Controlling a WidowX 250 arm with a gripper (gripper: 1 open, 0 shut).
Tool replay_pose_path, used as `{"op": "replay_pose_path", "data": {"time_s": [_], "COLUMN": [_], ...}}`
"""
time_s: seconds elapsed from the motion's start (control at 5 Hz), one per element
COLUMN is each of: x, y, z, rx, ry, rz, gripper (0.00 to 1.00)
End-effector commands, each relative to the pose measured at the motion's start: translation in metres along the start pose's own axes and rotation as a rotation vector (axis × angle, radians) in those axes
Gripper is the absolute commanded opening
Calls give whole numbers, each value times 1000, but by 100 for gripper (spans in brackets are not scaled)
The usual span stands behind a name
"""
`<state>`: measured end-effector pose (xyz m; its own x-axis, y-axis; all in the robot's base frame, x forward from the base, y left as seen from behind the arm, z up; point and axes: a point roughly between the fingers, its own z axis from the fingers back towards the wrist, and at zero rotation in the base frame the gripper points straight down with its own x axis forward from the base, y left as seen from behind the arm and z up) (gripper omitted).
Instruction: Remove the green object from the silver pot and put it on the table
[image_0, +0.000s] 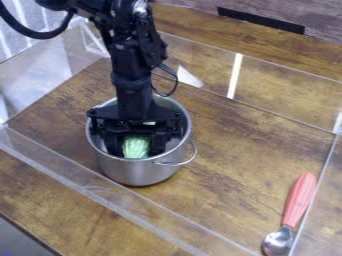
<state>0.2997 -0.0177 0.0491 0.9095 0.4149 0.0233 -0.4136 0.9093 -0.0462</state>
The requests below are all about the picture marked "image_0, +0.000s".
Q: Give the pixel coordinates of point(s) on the green bumpy toy vegetable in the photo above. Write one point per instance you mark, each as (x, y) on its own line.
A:
(135, 147)

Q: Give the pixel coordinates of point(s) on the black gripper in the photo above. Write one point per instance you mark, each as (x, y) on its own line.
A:
(135, 114)

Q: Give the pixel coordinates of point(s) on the silver metal pot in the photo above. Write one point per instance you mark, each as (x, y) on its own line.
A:
(142, 166)

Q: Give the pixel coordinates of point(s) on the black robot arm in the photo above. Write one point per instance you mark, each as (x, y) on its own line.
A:
(138, 51)

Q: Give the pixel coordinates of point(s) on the black wall strip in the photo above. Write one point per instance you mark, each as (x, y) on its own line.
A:
(264, 21)

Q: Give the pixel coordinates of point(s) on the red handled metal spoon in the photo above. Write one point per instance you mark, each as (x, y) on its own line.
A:
(278, 242)

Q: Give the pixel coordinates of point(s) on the clear acrylic enclosure wall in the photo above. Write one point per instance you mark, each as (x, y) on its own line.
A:
(266, 109)

